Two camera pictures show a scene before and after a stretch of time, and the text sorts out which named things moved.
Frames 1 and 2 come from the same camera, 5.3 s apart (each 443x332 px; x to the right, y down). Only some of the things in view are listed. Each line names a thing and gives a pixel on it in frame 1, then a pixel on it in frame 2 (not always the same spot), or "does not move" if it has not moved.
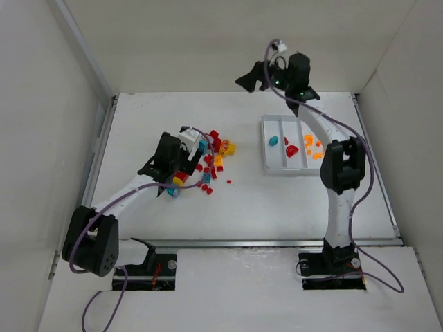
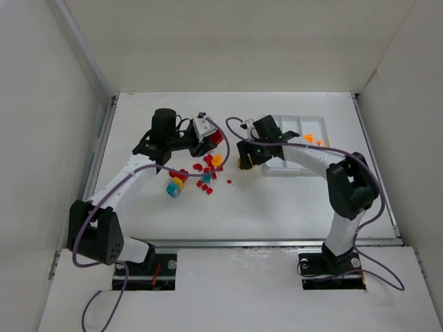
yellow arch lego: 218,160 does not move
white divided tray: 289,147 does not move
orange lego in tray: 308,140 does not move
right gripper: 262,76 to 249,154
